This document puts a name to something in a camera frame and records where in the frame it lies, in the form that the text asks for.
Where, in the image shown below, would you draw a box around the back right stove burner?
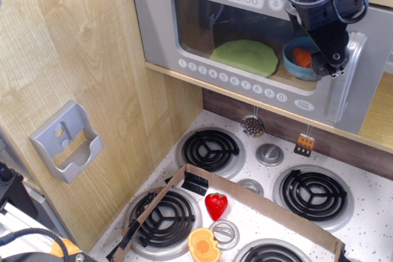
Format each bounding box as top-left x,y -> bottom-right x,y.
272,164 -> 355,233

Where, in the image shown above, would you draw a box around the black braided cable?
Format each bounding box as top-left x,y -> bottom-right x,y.
0,227 -> 71,262

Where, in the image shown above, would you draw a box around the silver toy skimmer spoon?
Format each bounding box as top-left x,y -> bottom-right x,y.
240,106 -> 265,138

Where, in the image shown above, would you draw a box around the green toy plate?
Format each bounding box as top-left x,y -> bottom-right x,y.
210,40 -> 279,77

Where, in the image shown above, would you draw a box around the front right stove burner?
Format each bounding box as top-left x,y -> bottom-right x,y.
233,239 -> 311,262

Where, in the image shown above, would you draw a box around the front left stove burner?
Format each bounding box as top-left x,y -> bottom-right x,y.
131,188 -> 203,261

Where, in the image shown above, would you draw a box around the stove burner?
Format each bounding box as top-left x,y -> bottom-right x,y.
272,164 -> 355,233
233,239 -> 311,262
131,188 -> 203,261
176,128 -> 246,179

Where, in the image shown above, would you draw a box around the grey middle stove knob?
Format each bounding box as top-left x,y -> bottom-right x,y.
238,179 -> 264,196

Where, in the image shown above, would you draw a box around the grey toy microwave door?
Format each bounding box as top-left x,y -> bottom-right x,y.
135,0 -> 392,134

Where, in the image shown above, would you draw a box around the back left stove burner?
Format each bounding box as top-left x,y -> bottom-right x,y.
176,128 -> 246,179

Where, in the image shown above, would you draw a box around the grey wall phone holder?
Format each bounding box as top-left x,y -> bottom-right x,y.
29,101 -> 103,183

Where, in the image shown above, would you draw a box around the orange toy carrot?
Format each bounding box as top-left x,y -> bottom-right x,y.
292,47 -> 313,68

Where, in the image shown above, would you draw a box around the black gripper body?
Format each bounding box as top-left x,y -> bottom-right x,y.
288,0 -> 368,67

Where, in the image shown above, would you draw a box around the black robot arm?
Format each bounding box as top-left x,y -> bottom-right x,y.
287,0 -> 369,80

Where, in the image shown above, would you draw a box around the black equipment on left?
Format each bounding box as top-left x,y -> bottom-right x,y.
1,162 -> 38,219

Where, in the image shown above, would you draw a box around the blue toy bowl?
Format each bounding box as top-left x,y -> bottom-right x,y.
283,36 -> 318,81

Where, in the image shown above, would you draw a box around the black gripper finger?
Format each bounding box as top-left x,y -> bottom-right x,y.
311,52 -> 344,81

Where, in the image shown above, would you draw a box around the grey front stove knob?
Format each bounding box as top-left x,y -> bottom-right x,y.
209,219 -> 240,251

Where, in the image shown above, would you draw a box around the orange toy fruit half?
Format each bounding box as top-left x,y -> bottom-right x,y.
188,228 -> 221,262

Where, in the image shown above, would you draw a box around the grey back stove knob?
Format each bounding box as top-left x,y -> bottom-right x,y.
255,144 -> 284,166

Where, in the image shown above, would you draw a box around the red toy strawberry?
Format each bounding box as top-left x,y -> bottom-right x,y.
204,193 -> 228,221

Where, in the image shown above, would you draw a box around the brown cardboard barrier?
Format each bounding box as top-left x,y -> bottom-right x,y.
107,164 -> 347,261

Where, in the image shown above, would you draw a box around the orange toy spatula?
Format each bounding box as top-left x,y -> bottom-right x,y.
294,125 -> 315,157

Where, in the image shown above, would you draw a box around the grey stove knob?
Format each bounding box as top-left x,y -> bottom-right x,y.
238,179 -> 264,196
255,144 -> 284,166
209,219 -> 240,251

